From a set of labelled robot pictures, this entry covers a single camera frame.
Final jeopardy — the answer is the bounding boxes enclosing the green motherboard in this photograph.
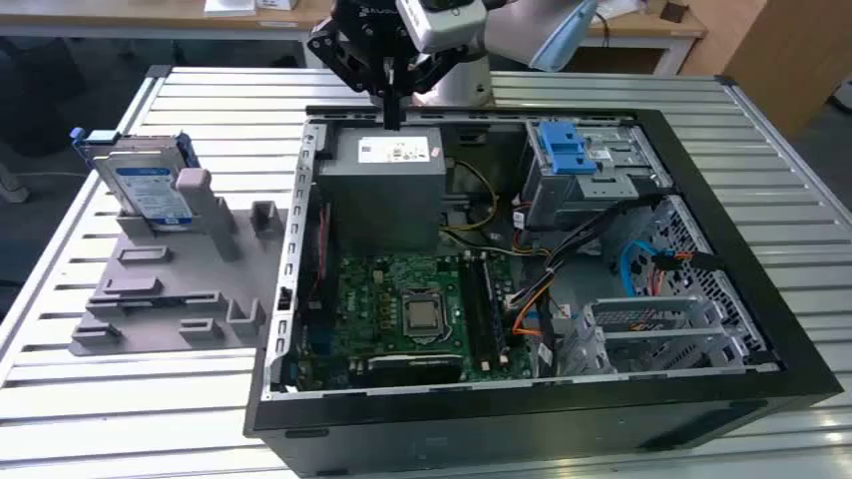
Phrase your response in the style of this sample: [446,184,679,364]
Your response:
[292,251,540,390]

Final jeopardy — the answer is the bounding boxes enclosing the grey power supply unit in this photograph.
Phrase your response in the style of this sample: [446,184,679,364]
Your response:
[315,125,448,256]

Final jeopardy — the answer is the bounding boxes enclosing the yellow black wire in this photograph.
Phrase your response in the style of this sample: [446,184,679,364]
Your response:
[442,159,500,234]

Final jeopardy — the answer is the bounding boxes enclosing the blue drive latch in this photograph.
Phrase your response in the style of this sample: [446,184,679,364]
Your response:
[539,121,595,176]

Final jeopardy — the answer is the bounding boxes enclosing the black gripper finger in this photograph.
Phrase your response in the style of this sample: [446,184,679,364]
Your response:
[306,18,398,131]
[395,43,470,131]

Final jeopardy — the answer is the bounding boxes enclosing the multicoloured power wire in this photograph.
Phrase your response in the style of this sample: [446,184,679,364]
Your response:
[642,250,724,300]

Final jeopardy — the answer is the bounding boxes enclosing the black RAM slot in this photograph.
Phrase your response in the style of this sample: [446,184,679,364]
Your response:
[460,252,491,368]

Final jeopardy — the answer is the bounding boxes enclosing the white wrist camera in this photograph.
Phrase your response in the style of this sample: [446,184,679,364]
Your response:
[396,0,491,54]

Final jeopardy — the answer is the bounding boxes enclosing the orange wire bundle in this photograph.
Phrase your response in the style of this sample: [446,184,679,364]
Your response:
[510,276,567,343]

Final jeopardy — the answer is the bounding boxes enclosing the black cable bundle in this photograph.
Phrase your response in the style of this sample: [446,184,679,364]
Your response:
[508,195,671,378]

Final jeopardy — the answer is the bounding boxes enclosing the wooden desk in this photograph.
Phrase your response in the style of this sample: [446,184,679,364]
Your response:
[0,0,708,76]

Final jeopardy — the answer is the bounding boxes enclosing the hard disk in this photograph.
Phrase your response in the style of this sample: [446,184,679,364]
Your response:
[70,127,202,234]

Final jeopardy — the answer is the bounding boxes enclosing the wooden cabinet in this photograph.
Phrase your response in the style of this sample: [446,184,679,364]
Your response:
[678,0,852,141]

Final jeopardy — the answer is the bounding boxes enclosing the blue data wire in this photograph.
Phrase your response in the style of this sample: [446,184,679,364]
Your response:
[619,239,671,303]

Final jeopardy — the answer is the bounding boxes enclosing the silver CPU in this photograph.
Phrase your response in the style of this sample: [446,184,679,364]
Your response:
[404,298,442,336]

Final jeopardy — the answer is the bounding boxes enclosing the black PC case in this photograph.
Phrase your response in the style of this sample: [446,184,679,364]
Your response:
[243,104,846,478]

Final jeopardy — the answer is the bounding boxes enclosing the CPU socket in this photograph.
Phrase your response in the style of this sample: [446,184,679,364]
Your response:
[398,286,451,346]

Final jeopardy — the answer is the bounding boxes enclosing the black graphics card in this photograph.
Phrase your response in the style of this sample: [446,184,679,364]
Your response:
[364,352,466,386]

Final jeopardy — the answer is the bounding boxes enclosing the grey parts rack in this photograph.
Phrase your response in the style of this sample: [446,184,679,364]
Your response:
[70,168,295,356]

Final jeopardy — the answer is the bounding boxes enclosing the RAM stick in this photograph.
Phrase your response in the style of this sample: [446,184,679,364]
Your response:
[479,256,512,368]

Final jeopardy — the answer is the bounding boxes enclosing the grey metal drive cage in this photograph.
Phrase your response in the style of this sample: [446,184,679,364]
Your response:
[520,119,674,232]

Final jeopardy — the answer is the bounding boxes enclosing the grey metal desk foot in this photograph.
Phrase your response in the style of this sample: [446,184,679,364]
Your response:
[0,159,32,204]

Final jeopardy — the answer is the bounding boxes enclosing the clear plastic bag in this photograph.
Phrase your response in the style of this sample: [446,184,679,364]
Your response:
[596,0,651,16]

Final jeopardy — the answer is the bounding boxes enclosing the metal disk bay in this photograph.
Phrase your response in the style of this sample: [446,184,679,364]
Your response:
[575,294,767,375]

